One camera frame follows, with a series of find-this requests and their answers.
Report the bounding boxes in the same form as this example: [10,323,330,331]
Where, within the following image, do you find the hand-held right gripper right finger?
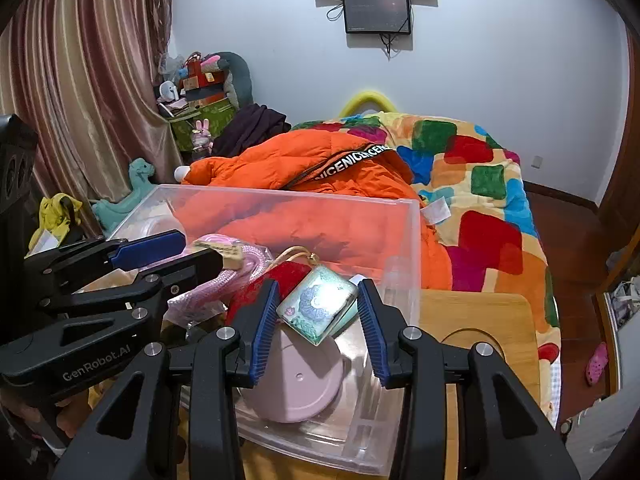
[357,278,581,480]

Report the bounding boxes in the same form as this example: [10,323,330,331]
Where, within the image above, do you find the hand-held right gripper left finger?
[52,279,281,480]

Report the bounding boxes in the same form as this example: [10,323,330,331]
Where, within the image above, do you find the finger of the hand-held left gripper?
[40,248,225,315]
[24,228,187,311]

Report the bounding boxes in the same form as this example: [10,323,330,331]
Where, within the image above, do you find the pink braided rope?
[166,233,274,327]

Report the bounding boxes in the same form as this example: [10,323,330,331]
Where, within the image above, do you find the red felt pouch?
[226,261,312,328]

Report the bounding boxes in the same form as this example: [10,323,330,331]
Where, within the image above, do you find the patterned purse with beige strap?
[272,245,360,347]

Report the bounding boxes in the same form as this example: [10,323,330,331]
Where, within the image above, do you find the clear plastic storage box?
[107,184,422,477]

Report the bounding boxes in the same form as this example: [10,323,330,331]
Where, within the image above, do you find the teal rocking horse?
[91,157,162,234]

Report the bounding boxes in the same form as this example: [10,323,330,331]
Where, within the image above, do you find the pink round lid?
[241,326,347,424]

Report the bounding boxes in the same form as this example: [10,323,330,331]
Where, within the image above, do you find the yellow cloth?
[27,193,84,254]

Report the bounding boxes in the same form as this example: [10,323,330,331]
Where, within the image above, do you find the orange puffer jacket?
[181,130,454,292]

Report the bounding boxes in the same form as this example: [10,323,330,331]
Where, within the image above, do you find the pink rabbit toy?
[191,119,214,147]

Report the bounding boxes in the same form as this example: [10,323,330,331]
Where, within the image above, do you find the dark purple cloth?
[212,103,292,159]

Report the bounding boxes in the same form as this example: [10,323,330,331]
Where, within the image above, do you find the colourful patchwork blanket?
[292,112,561,393]

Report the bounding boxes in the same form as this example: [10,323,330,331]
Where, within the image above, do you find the striped satin curtain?
[0,0,184,241]

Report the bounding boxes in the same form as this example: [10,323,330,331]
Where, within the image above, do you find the red gift box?
[179,57,227,97]

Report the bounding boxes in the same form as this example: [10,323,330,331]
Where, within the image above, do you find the grey plush cushion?
[212,51,254,112]

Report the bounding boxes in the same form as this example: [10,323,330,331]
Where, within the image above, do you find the pink clog shoe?
[586,342,610,386]

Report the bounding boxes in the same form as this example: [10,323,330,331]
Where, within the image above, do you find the small black wall monitor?
[343,0,413,35]

